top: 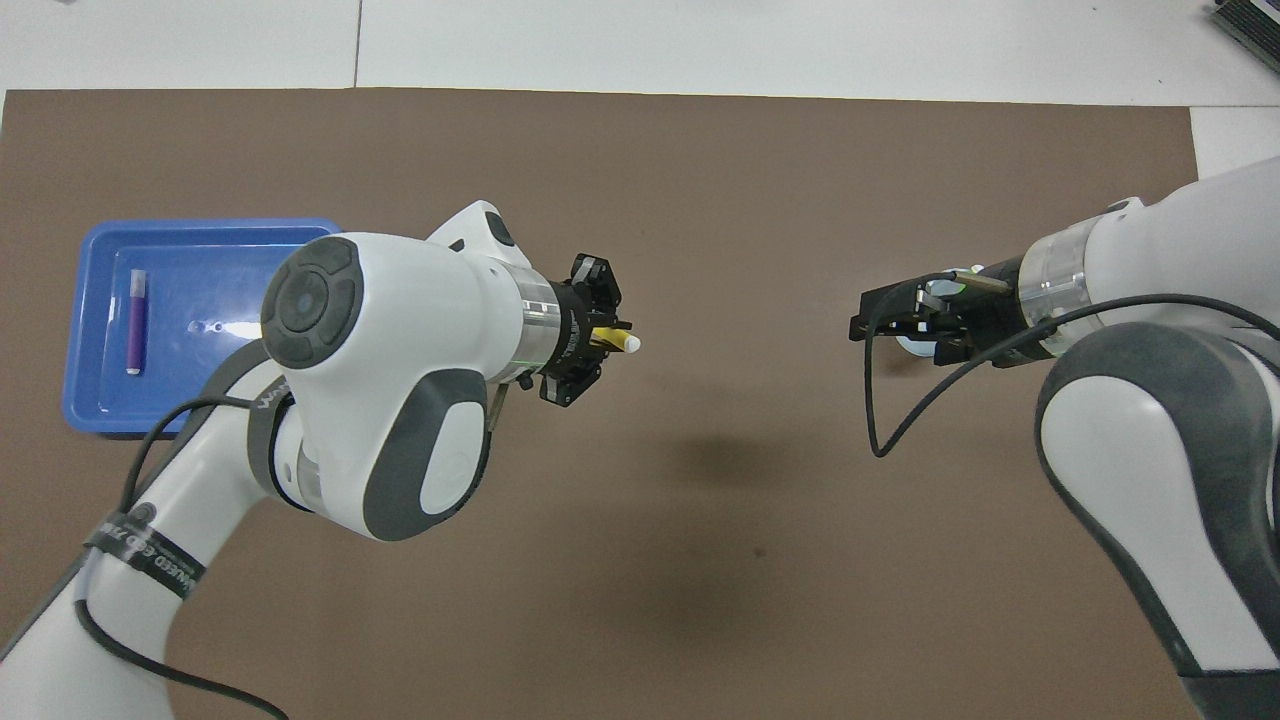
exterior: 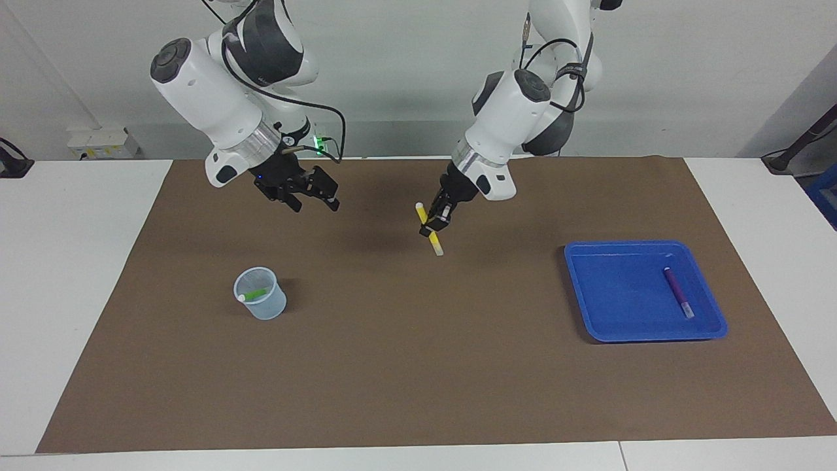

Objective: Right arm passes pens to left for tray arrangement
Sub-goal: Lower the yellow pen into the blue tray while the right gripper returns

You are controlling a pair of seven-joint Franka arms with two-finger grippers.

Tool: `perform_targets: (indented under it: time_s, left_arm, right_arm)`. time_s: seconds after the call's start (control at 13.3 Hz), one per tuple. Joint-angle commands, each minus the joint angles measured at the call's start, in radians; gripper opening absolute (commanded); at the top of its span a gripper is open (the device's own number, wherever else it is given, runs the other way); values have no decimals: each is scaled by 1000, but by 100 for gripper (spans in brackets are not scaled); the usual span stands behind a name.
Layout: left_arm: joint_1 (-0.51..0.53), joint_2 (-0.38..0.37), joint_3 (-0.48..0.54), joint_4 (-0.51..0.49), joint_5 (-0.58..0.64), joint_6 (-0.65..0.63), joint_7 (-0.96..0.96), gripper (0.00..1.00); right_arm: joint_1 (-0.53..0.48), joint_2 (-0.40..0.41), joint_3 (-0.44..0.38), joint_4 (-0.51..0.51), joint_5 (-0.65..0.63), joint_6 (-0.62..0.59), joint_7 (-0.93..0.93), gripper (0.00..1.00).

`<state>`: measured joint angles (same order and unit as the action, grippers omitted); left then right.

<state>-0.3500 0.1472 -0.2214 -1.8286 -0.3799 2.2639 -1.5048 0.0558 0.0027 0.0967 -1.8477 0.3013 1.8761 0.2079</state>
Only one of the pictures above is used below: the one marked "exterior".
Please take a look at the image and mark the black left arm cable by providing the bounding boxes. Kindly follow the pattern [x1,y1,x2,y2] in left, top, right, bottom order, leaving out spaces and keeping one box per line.
[520,13,593,116]

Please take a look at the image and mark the black table clamp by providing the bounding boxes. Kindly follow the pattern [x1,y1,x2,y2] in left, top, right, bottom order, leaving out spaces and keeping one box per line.
[0,137,35,179]

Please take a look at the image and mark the black stand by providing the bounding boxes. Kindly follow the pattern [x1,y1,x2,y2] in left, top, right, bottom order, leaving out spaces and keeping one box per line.
[762,105,837,175]

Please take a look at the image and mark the clear plastic cup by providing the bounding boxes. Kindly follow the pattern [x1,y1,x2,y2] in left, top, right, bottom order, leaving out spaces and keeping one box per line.
[233,266,287,321]

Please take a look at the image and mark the purple pen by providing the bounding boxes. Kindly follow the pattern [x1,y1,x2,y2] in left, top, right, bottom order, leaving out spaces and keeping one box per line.
[663,266,696,320]

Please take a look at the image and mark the brown table mat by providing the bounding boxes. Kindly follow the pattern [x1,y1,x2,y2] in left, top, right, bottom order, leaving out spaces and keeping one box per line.
[36,156,837,454]

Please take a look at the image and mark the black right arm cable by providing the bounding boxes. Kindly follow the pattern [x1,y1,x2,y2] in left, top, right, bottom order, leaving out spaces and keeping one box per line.
[203,0,347,165]

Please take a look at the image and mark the yellow pen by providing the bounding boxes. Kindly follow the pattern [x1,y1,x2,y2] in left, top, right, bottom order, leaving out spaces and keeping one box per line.
[415,202,445,256]

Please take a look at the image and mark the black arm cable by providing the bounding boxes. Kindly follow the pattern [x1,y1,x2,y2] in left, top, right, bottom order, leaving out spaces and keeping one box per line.
[203,0,347,165]
[520,13,593,116]

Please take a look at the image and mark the blue crate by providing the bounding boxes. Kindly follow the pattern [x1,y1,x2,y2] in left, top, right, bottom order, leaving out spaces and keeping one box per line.
[806,164,837,230]

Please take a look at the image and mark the blue plastic tray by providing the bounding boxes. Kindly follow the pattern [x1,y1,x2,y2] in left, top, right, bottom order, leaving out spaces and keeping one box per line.
[564,240,728,343]

